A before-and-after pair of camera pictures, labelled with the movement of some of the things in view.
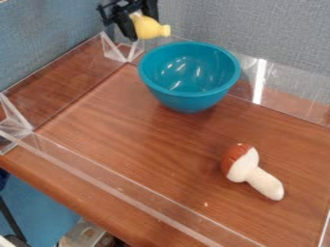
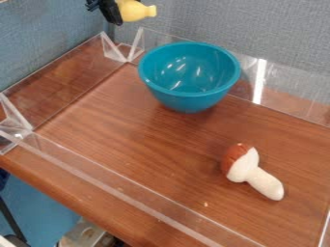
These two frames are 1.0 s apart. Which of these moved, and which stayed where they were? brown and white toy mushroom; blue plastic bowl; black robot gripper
Moved: black robot gripper
Stayed: blue plastic bowl; brown and white toy mushroom
